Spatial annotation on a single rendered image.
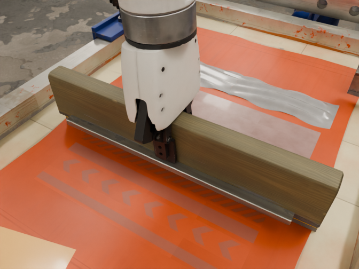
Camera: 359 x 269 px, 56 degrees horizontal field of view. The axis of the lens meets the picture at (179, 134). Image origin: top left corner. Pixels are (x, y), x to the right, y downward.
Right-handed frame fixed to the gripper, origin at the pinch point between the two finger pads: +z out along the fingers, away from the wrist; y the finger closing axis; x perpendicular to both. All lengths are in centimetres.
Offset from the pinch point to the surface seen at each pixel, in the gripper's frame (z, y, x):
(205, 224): 6.2, 6.1, 7.9
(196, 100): 5.1, -15.4, -4.8
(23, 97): -0.3, 2.4, -26.8
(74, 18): 83, -171, -212
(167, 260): 6.1, 12.4, 6.3
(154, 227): 5.8, 9.6, 2.6
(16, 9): 79, -158, -271
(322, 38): 4.0, -45.1, 9.7
